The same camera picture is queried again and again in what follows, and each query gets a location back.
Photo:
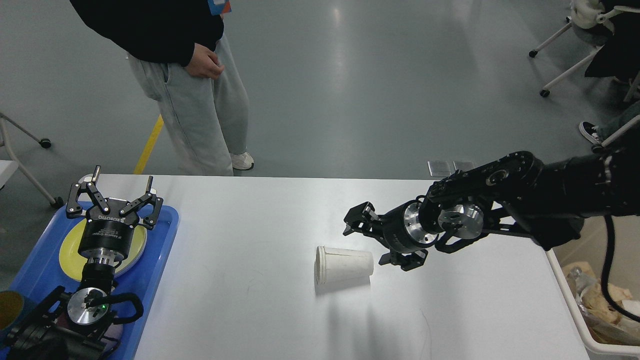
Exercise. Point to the white chair right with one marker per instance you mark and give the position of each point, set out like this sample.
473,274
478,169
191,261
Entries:
628,133

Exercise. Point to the seated person in jeans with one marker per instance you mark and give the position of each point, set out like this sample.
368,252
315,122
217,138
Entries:
596,134

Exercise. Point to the seated person in black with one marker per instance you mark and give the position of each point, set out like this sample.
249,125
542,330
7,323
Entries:
620,56

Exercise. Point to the aluminium foil tray sheet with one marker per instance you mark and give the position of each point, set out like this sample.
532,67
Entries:
578,281

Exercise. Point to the blue plastic tray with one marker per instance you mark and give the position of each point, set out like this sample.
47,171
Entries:
41,272

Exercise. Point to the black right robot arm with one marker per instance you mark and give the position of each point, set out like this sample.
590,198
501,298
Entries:
517,195

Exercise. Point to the beige plastic bin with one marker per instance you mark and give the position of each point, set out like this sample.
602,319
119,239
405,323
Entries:
625,272

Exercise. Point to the white office chair with jacket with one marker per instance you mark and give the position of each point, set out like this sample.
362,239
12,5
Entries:
586,29

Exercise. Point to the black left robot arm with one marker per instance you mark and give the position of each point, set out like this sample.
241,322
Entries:
93,306

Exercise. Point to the brown paper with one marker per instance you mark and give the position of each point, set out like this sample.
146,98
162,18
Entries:
596,304

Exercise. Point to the floor socket plate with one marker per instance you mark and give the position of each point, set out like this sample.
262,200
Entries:
463,166
439,169

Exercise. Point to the floor socket plate left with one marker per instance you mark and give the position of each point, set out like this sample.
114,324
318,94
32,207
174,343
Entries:
439,169

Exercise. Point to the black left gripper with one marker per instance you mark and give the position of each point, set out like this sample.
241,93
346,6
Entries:
110,230

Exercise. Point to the large brown paper bag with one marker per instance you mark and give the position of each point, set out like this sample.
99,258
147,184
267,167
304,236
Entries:
602,331

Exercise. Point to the standing person grey trousers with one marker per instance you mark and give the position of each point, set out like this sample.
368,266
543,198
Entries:
180,57

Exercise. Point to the yellow plastic plate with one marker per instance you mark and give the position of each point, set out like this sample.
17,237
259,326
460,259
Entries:
70,261

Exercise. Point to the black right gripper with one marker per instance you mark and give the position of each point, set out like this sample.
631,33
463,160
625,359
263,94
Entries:
408,230

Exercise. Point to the pale green plate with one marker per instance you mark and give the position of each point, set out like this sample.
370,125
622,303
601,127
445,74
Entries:
127,267

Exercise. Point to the floor socket plate right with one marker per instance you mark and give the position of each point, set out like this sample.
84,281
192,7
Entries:
463,166

